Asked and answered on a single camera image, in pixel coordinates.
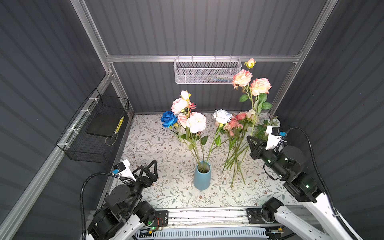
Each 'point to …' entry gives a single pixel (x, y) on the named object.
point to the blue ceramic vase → (202, 175)
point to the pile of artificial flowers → (242, 129)
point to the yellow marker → (119, 125)
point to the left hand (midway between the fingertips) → (150, 165)
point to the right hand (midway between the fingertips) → (250, 138)
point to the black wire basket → (91, 136)
